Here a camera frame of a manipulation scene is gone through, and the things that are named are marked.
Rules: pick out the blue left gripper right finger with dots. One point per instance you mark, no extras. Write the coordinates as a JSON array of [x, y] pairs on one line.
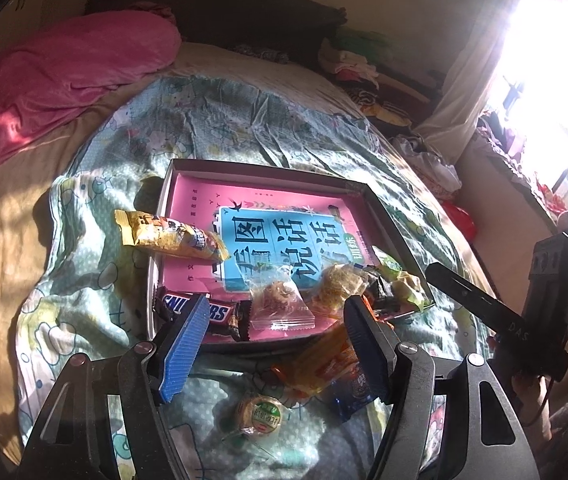
[[374, 344]]

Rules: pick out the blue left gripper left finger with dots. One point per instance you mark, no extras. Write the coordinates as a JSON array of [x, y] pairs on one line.
[[178, 343]]

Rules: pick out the blue Oreo cookie packet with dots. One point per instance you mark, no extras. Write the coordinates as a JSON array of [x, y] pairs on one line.
[[349, 393]]

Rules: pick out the orange cracker packet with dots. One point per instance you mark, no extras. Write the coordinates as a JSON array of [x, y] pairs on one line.
[[312, 370]]

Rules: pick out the round green label pastry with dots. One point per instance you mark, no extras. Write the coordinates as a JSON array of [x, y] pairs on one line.
[[259, 416]]

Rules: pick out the black wrapped snack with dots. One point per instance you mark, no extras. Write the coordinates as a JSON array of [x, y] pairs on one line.
[[380, 296]]

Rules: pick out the green wrapped milk snack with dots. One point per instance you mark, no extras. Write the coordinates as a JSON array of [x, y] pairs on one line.
[[404, 286]]

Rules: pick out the grey cardboard box tray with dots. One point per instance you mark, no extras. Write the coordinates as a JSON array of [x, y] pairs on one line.
[[382, 232]]

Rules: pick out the clear wrapped meat floss cake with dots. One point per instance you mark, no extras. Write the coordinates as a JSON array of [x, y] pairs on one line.
[[338, 283]]

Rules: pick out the brown Snickers bar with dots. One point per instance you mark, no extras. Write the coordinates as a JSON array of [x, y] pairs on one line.
[[226, 319]]

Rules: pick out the clear bag round cookie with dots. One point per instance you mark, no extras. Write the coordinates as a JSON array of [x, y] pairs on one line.
[[276, 303]]

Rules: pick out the red plastic bag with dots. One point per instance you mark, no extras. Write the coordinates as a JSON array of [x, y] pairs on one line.
[[461, 219]]

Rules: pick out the yellow long snack packet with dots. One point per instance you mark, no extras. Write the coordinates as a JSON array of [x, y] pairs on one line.
[[169, 236]]

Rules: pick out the pink blue book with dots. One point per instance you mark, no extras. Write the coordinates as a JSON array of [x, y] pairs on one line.
[[263, 226]]

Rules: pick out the white plastic bag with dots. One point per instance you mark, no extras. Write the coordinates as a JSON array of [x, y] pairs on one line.
[[441, 178]]

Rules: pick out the pile of clothes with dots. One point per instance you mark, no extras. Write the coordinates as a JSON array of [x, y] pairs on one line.
[[393, 93]]

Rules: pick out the cream curtain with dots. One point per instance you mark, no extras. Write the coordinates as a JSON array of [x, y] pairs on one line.
[[451, 125]]

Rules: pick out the pink blanket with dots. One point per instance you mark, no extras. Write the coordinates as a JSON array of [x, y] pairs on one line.
[[52, 77]]

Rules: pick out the dark bed headboard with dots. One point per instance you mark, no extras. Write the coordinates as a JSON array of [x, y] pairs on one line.
[[293, 28]]

